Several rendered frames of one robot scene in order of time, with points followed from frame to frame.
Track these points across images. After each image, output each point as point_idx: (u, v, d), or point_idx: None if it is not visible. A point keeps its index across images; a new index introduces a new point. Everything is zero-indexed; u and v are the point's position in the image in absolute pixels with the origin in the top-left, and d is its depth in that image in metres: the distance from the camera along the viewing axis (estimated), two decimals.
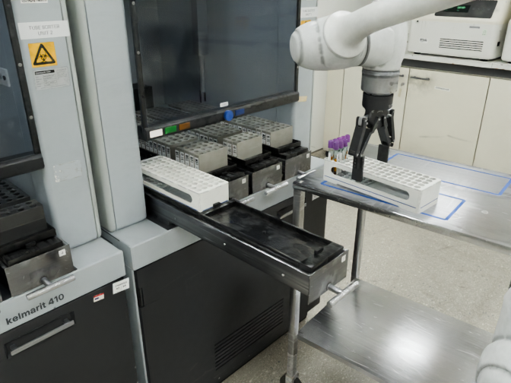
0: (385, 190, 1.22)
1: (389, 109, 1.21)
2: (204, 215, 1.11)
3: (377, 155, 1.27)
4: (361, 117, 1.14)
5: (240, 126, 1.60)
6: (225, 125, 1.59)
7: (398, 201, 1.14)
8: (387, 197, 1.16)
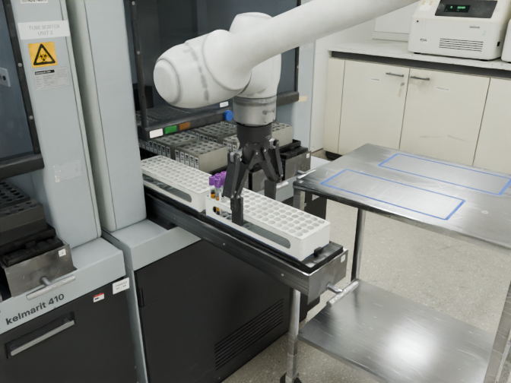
0: (271, 233, 1.05)
1: (273, 140, 1.03)
2: (204, 215, 1.11)
3: (264, 192, 1.09)
4: (233, 153, 0.95)
5: None
6: (225, 125, 1.59)
7: (280, 250, 0.96)
8: (269, 245, 0.98)
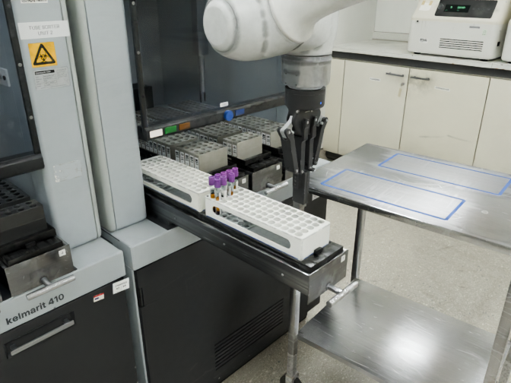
0: (271, 233, 1.05)
1: (283, 126, 0.85)
2: (204, 215, 1.11)
3: (306, 186, 0.93)
4: (322, 116, 0.92)
5: (240, 126, 1.60)
6: (225, 125, 1.59)
7: (280, 250, 0.96)
8: (269, 245, 0.98)
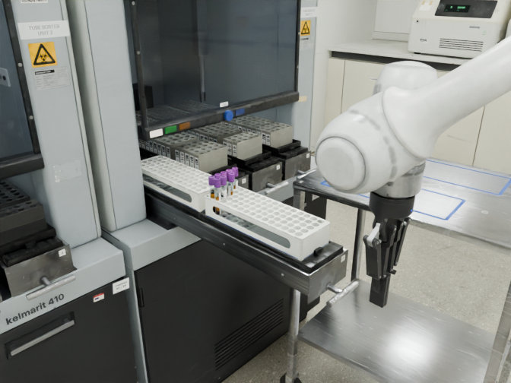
0: (271, 233, 1.05)
1: (369, 235, 0.78)
2: (204, 215, 1.11)
3: (386, 289, 0.86)
4: None
5: (240, 126, 1.60)
6: (225, 125, 1.59)
7: (280, 250, 0.96)
8: (269, 245, 0.98)
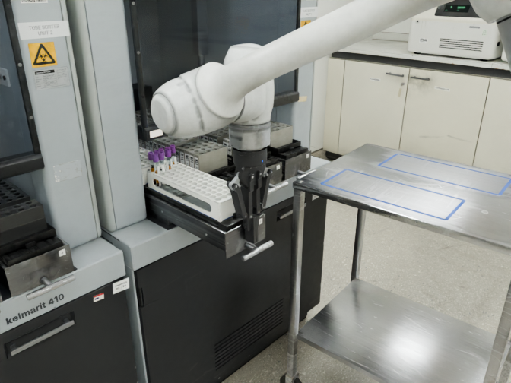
0: (202, 201, 1.20)
1: (231, 181, 1.00)
2: (147, 187, 1.26)
3: (255, 229, 1.08)
4: (268, 168, 1.08)
5: None
6: None
7: (204, 213, 1.11)
8: (196, 210, 1.13)
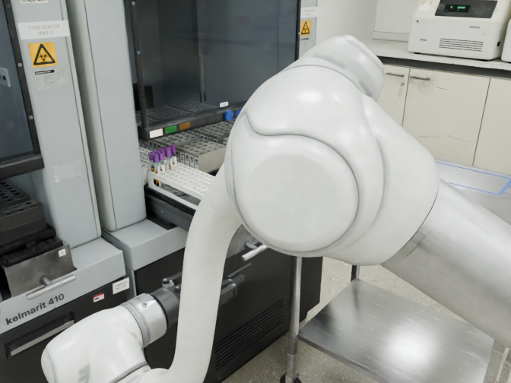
0: None
1: (163, 285, 0.96)
2: (147, 187, 1.26)
3: None
4: None
5: None
6: (225, 125, 1.59)
7: None
8: (196, 210, 1.13)
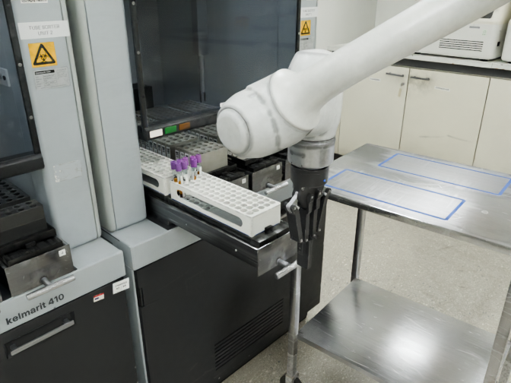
0: (230, 214, 1.13)
1: (289, 202, 0.90)
2: (169, 198, 1.20)
3: (310, 253, 0.98)
4: (325, 186, 0.97)
5: None
6: None
7: (234, 228, 1.05)
8: (225, 223, 1.07)
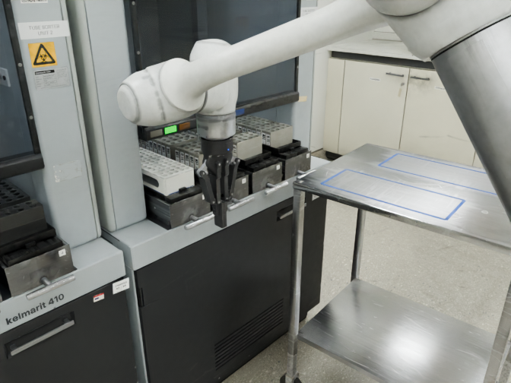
0: (154, 180, 1.33)
1: (198, 168, 1.07)
2: None
3: (223, 213, 1.15)
4: (236, 156, 1.14)
5: (240, 126, 1.60)
6: None
7: (153, 189, 1.25)
8: (147, 186, 1.27)
